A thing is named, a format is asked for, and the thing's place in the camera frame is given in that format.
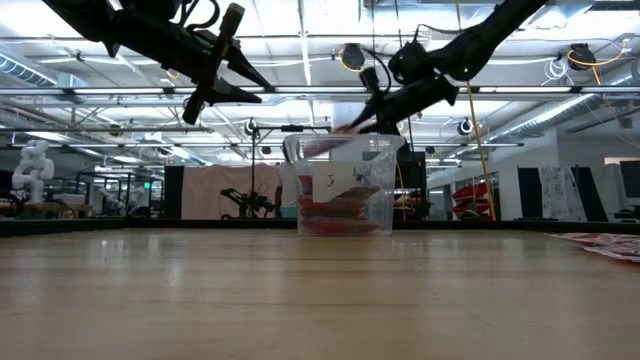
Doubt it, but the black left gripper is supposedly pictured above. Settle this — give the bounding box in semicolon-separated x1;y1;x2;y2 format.
119;2;275;126

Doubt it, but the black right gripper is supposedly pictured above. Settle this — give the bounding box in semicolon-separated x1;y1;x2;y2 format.
349;66;459;136

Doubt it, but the clear plastic bin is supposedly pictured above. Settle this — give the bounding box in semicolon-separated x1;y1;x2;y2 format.
283;132;407;237

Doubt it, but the black monitor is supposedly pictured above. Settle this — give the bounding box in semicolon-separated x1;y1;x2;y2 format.
399;151;428;190

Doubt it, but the person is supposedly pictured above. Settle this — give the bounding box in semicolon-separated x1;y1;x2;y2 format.
277;159;302;220

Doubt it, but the beige curtain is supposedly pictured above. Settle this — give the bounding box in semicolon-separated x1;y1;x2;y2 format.
181;163;281;220

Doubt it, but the red storage rack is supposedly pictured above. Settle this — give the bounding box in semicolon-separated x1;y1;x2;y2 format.
451;181;490;217

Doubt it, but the black partition panel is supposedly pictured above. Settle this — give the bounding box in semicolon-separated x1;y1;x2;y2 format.
163;164;184;220
517;167;541;221
572;165;607;222

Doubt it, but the white patterned cloth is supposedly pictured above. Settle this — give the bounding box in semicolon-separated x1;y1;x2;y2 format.
538;164;575;222

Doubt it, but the dark computer monitor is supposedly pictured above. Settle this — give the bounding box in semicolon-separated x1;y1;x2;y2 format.
619;159;640;199

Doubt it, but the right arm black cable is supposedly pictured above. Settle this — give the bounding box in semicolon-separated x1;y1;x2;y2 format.
363;45;396;97

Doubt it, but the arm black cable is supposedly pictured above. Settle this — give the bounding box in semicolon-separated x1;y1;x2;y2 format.
179;0;222;34
363;45;396;97

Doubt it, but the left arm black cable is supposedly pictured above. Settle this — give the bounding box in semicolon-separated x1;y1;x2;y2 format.
179;0;222;34

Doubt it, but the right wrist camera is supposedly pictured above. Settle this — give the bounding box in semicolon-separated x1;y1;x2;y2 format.
388;42;427;85

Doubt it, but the yellow hanging cable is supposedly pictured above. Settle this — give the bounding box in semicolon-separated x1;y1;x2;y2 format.
452;0;497;221

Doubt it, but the black aluminium table frame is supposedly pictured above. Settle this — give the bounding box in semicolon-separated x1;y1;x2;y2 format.
0;217;640;232

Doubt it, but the silver ventilation duct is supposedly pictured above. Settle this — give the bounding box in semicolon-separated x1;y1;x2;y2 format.
492;92;616;144
0;53;89;104

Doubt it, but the white cable coil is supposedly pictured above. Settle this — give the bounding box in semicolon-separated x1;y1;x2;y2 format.
543;57;574;86

